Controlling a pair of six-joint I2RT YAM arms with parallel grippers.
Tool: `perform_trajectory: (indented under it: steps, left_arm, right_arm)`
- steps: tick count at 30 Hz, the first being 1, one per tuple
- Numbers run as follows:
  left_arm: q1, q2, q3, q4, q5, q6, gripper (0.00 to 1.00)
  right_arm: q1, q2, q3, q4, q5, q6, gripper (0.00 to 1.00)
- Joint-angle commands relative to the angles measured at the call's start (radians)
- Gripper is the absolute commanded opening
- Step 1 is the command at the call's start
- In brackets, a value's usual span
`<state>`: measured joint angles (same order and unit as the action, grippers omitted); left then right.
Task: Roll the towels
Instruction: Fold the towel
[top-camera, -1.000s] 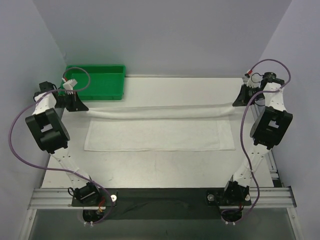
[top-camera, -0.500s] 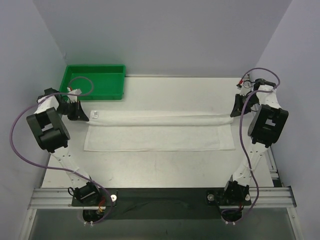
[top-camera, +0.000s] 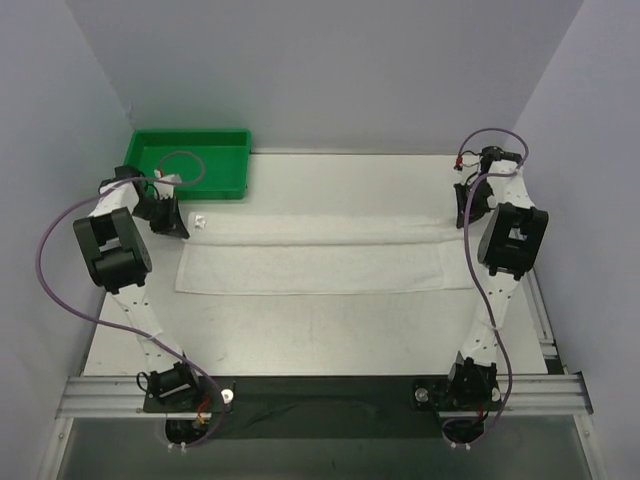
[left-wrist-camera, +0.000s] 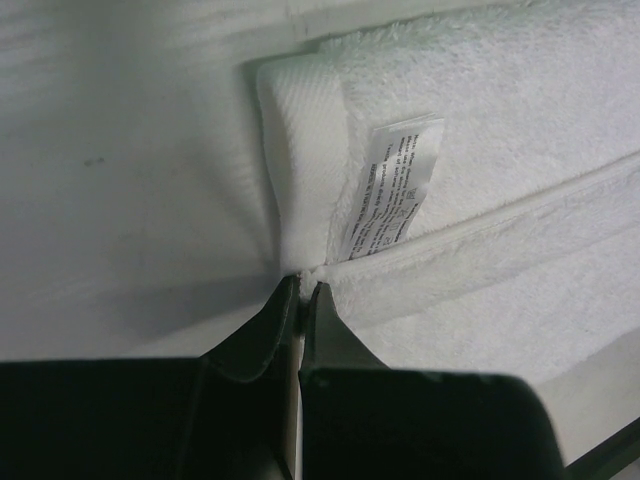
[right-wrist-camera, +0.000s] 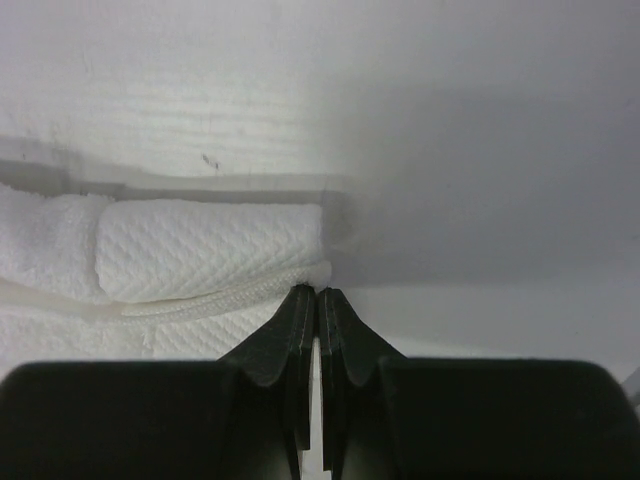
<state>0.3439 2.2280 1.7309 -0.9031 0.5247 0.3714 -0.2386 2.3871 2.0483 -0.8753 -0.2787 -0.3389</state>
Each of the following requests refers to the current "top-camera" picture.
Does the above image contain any white towel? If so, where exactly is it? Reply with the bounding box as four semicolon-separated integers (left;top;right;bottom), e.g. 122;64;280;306
175;212;473;296

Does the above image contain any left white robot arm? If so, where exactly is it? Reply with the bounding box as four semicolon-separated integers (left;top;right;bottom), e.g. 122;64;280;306
73;166;202;412

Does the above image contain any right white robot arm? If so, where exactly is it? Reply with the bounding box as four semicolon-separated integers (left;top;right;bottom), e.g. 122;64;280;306
443;146;549;410

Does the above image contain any green plastic tray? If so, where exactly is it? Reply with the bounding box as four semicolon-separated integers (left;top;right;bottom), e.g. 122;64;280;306
124;129;251;201

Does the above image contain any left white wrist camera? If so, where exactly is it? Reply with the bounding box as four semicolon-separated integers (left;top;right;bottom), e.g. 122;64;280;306
152;169;182;200

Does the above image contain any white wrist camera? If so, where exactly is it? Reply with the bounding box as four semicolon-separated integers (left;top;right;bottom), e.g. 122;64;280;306
152;169;182;200
454;151;480;184

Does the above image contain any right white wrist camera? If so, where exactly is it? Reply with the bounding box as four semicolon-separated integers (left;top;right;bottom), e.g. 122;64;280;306
454;151;480;184

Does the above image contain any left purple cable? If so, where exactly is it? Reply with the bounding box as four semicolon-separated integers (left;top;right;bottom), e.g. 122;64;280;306
34;149;236;446

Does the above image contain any purple cable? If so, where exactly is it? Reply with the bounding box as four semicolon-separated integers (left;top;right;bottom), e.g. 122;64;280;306
439;127;531;441
34;149;236;446

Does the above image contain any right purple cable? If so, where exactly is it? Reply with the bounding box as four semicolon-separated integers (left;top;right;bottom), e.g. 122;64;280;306
439;127;531;441

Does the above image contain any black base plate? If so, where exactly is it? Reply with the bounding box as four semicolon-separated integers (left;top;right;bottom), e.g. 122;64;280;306
142;375;502;443

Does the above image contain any aluminium frame rail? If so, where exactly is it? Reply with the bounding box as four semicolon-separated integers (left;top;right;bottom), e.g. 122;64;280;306
56;375;593;418

